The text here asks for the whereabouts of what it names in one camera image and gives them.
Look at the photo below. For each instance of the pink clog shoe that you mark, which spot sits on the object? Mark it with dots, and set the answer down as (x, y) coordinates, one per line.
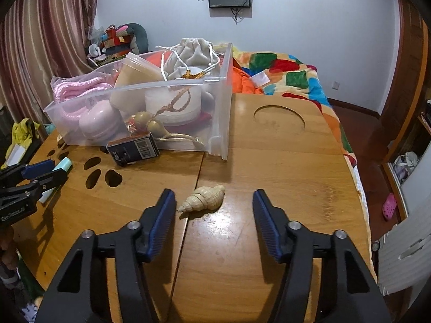
(389, 207)

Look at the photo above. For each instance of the white round box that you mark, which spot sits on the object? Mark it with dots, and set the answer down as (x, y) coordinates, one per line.
(158, 102)

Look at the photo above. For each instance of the white cloth label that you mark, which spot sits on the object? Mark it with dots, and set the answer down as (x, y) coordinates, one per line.
(260, 78)

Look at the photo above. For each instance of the colourful patchwork blanket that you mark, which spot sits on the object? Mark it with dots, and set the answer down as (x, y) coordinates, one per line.
(296, 74)

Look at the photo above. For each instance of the grey cushion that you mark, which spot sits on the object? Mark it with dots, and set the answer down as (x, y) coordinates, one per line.
(138, 37)

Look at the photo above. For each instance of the clear plastic cup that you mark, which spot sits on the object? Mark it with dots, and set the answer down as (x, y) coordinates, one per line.
(134, 77)

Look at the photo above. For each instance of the white ribbed panel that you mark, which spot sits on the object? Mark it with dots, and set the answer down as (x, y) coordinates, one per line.
(404, 255)

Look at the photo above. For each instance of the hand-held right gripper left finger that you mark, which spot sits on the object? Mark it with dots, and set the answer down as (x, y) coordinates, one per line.
(161, 225)

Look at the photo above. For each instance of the striped pink curtain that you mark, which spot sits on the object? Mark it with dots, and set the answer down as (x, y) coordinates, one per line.
(40, 40)

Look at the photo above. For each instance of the beige gourd ornament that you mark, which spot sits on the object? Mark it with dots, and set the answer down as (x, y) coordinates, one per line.
(155, 126)

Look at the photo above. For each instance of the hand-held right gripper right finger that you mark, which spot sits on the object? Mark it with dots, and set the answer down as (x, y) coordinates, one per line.
(267, 225)

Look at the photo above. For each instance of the wooden wardrobe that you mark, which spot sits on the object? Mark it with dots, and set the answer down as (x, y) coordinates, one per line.
(410, 91)

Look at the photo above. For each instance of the clear plastic bin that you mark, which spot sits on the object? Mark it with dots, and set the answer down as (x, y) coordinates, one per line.
(220, 107)

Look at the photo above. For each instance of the light teal tube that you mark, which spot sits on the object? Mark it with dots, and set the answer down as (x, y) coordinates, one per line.
(64, 165)

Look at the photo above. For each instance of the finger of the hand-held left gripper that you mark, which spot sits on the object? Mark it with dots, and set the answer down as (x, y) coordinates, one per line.
(37, 168)
(54, 176)

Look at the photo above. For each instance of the pink round case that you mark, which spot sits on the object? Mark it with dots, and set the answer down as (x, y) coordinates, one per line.
(101, 117)

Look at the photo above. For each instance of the beige spiral seashell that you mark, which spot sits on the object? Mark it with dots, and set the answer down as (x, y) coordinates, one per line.
(202, 199)

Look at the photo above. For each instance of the pile of clothes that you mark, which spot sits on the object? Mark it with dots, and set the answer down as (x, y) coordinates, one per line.
(405, 166)

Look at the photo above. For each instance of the yellow cloth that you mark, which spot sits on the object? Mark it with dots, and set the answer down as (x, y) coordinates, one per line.
(25, 131)

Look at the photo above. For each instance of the wooden desk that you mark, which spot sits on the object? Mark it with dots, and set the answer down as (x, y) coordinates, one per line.
(269, 161)

